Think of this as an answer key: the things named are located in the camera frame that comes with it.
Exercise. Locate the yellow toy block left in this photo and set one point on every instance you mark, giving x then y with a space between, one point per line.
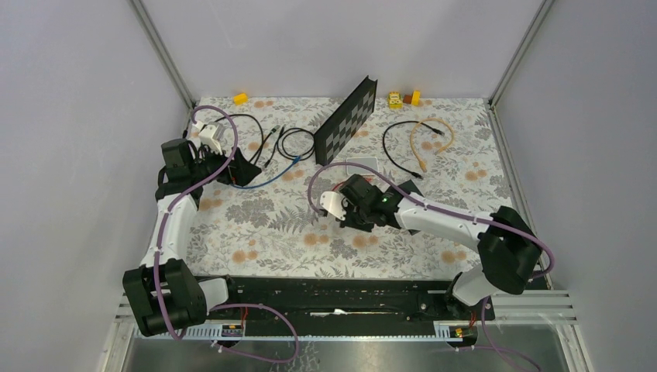
240 99

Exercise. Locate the yellow patterned toy block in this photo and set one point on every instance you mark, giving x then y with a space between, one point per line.
394 100

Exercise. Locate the black network switch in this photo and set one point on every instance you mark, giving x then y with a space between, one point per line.
395 195

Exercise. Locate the white network switch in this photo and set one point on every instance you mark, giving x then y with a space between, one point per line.
362 165

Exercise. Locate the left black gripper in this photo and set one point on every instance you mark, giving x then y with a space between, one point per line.
241 170

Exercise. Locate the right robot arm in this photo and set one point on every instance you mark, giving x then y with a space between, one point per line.
505 244

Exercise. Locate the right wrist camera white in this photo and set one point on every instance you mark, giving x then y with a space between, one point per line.
333 203

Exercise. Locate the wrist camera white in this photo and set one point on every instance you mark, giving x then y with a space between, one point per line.
208 134
333 203

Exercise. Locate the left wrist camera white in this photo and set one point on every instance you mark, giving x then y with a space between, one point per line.
208 134

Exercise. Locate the checkerboard calibration board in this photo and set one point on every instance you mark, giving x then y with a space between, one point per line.
340 127

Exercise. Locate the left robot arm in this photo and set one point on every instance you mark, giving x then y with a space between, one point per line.
162 292

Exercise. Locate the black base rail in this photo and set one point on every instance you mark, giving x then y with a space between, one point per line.
325 307

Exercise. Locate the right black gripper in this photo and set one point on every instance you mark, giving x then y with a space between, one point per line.
348 205

